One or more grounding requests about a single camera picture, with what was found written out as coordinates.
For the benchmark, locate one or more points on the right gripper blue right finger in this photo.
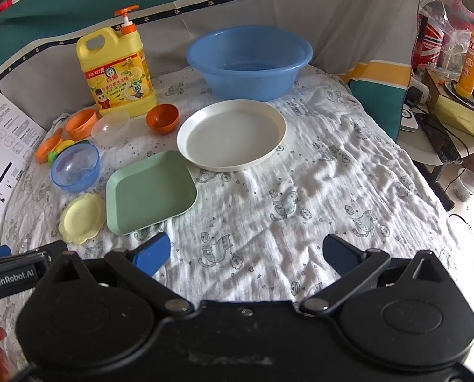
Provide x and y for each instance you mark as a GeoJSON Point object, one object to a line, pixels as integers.
{"type": "Point", "coordinates": [345, 258]}

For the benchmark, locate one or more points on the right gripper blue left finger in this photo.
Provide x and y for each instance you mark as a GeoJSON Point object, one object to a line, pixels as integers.
{"type": "Point", "coordinates": [143, 261]}

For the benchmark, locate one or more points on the green square plate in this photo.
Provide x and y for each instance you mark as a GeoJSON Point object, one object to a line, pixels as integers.
{"type": "Point", "coordinates": [149, 192]}

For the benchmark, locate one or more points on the small yellow scalloped plate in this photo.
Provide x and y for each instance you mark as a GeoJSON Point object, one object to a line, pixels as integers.
{"type": "Point", "coordinates": [82, 219]}

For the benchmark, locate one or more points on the translucent blue bowl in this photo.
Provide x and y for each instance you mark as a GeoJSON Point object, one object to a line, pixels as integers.
{"type": "Point", "coordinates": [76, 168]}

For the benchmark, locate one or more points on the clear plastic bowl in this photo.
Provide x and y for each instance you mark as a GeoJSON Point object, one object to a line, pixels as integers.
{"type": "Point", "coordinates": [111, 130]}

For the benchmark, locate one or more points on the dark orange small bowl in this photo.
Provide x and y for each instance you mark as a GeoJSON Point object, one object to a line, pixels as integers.
{"type": "Point", "coordinates": [163, 119]}

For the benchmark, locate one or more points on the white round plate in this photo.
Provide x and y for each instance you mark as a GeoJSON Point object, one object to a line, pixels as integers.
{"type": "Point", "coordinates": [232, 135]}

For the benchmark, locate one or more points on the white patterned table cloth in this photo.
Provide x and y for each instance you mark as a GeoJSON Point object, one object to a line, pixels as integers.
{"type": "Point", "coordinates": [257, 234]}

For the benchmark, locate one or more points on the orange toy pan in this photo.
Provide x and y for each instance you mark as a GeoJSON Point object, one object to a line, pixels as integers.
{"type": "Point", "coordinates": [47, 146]}

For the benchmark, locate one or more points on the green toy vegetable piece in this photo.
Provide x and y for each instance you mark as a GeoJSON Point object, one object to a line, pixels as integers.
{"type": "Point", "coordinates": [52, 157]}

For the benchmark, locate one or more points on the toy banana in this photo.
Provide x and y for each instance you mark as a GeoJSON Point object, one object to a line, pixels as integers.
{"type": "Point", "coordinates": [63, 145]}

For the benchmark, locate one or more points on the white instruction sheet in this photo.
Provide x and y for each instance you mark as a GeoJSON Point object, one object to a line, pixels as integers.
{"type": "Point", "coordinates": [19, 138]}

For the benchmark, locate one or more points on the orange toy pot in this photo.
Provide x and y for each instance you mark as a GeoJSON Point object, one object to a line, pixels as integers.
{"type": "Point", "coordinates": [79, 126]}

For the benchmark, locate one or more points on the black device on shelf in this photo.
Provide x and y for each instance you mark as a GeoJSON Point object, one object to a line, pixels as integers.
{"type": "Point", "coordinates": [438, 138]}

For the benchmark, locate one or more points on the yellow cardboard box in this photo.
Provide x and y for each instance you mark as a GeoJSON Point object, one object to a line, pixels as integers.
{"type": "Point", "coordinates": [445, 106]}

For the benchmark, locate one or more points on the yellow detergent jug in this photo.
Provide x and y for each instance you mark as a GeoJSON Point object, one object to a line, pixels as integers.
{"type": "Point", "coordinates": [115, 68]}

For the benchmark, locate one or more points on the large blue plastic basin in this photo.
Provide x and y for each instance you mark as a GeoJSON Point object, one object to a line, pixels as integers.
{"type": "Point", "coordinates": [250, 62]}

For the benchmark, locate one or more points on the teal and grey blanket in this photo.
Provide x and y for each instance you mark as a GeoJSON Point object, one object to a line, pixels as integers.
{"type": "Point", "coordinates": [367, 43]}

